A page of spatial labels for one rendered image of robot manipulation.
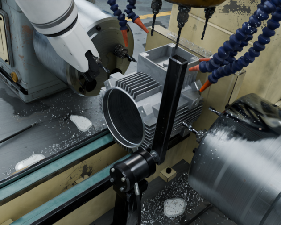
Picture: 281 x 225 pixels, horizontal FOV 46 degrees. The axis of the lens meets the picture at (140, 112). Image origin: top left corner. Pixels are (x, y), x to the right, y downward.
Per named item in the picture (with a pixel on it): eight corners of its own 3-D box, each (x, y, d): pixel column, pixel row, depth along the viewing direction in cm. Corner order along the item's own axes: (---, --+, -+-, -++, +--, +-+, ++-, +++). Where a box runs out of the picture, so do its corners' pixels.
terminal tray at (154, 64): (166, 65, 91) (171, 42, 87) (196, 84, 86) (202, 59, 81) (134, 78, 84) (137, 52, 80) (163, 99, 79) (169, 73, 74)
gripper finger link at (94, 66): (71, 39, 61) (66, 43, 66) (99, 71, 63) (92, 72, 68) (75, 35, 61) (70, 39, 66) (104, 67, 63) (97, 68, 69)
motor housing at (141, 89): (148, 102, 103) (158, 47, 91) (195, 137, 93) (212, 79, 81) (96, 127, 91) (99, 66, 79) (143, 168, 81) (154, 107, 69)
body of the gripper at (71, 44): (24, 18, 61) (52, 57, 70) (55, 40, 55) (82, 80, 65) (54, -8, 62) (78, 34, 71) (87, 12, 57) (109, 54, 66)
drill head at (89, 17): (73, 43, 128) (73, -24, 113) (138, 88, 109) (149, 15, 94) (12, 60, 113) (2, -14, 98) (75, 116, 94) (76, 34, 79)
